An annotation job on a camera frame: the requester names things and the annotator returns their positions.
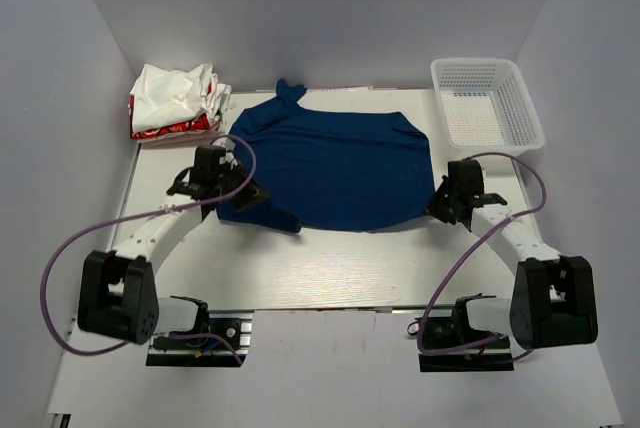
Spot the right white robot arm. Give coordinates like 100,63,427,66
427,156,598,350

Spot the white perforated plastic basket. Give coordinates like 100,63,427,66
430,58,545,157

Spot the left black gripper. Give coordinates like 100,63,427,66
214,159,272,211

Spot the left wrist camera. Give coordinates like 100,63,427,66
211,136,236,152

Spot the white and red t shirt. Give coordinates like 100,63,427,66
128,64,232,145

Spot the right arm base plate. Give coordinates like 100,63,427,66
418,315,514,374

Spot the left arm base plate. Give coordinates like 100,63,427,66
146,311,254,368

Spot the blue t shirt with print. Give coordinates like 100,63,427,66
217,80,435,233

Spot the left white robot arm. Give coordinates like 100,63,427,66
77,145,270,347

